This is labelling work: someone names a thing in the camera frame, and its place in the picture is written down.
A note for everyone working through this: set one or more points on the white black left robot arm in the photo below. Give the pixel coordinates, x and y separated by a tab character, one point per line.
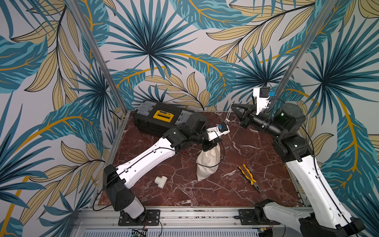
117	181

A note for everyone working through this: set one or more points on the left aluminium corner post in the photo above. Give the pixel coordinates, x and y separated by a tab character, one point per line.
88	35

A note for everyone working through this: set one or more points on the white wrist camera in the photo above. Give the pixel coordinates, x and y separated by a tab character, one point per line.
217	131
261	95

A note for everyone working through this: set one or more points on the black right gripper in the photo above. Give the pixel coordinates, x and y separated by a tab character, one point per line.
246	120

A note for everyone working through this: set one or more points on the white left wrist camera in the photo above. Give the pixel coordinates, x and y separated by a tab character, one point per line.
217	131

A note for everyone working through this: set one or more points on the aluminium corner post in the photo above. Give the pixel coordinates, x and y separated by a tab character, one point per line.
309	37
88	35

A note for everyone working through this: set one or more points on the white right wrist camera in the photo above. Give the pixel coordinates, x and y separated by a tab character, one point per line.
261	95

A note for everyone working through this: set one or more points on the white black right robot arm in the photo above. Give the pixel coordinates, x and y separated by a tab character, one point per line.
328	218

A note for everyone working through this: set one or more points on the right aluminium corner post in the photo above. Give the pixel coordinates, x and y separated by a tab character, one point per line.
309	37

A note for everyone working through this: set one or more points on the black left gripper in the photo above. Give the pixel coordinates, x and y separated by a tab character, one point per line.
211	144

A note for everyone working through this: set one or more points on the yellow black pliers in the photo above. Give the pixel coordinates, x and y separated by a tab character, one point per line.
249	176

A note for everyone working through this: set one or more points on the black toolbox yellow handle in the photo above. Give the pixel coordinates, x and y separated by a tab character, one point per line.
156	118

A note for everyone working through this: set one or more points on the cream cloth drawstring soil bag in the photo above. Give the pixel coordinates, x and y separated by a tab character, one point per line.
208	162

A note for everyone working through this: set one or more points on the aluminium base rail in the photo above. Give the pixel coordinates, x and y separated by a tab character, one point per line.
174	222

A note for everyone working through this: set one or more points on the white PVC tee fitting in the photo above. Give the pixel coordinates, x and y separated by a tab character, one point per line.
161	181

